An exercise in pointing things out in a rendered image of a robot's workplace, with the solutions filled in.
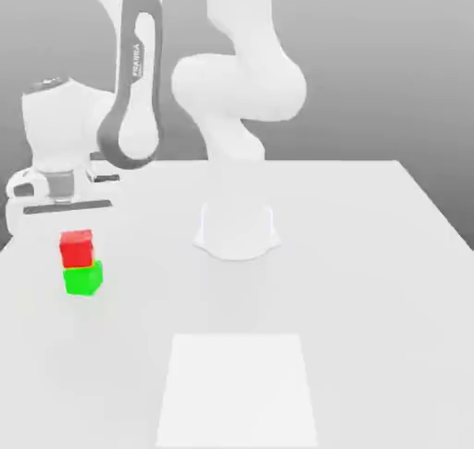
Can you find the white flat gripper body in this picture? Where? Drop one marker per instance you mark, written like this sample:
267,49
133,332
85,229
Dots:
66,215

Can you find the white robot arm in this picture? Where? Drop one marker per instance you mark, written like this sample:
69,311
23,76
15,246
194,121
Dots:
237,97

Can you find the small red cube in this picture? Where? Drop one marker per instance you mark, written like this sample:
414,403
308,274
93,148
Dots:
76,251

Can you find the small green cube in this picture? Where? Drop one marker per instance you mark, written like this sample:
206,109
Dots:
83,280

